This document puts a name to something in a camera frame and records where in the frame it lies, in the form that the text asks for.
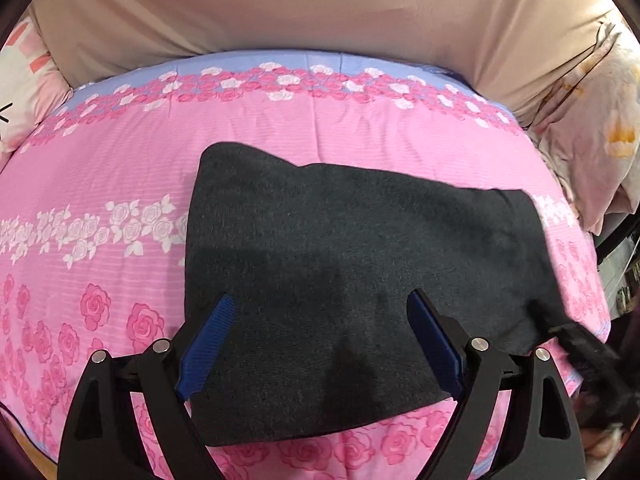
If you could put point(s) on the pink floral bedsheet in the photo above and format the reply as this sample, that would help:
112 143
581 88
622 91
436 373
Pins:
125 160

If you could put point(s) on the white pink printed pillow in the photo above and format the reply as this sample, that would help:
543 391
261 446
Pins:
30 90

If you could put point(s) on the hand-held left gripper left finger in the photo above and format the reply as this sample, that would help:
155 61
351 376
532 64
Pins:
205 355

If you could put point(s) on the dark grey pants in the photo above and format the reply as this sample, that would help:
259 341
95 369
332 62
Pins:
350 240

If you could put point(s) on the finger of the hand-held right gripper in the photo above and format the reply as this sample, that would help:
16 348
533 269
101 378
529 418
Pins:
570 332

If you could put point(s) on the peach floral blanket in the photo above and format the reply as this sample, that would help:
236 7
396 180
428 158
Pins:
600 160

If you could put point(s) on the cluttered goods shelves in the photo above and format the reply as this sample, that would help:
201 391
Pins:
625 275

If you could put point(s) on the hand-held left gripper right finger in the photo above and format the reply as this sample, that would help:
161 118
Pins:
435 345

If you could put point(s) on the beige padded headboard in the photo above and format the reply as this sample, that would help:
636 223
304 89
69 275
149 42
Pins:
300 5

